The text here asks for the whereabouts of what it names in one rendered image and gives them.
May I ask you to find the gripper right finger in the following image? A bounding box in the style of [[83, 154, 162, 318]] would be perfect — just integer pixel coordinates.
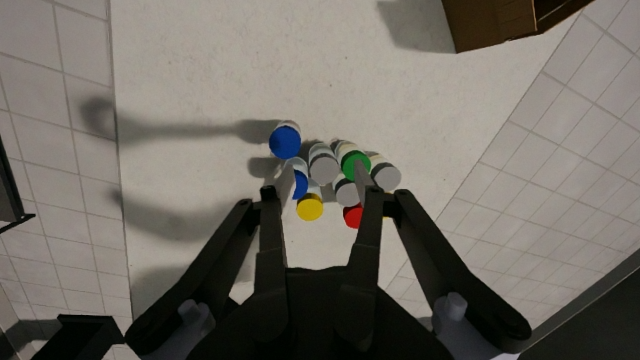
[[332, 159, 532, 360]]

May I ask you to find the open brown cardboard box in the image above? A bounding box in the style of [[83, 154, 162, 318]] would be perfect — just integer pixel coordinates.
[[441, 0, 596, 54]]

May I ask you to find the bottle with red cap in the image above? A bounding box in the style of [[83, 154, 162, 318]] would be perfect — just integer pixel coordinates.
[[339, 201, 363, 229]]

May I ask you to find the green-capped bottle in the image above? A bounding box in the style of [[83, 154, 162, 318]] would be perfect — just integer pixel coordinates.
[[335, 140, 371, 181]]

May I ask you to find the white bottle with dark blue cap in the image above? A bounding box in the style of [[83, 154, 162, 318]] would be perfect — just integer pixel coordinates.
[[269, 119, 302, 159]]

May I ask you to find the clear glass bottle with yellow cap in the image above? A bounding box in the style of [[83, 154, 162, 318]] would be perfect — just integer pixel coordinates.
[[296, 177, 323, 221]]

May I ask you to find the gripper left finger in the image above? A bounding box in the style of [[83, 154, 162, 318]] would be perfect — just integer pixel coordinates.
[[124, 164, 296, 360]]

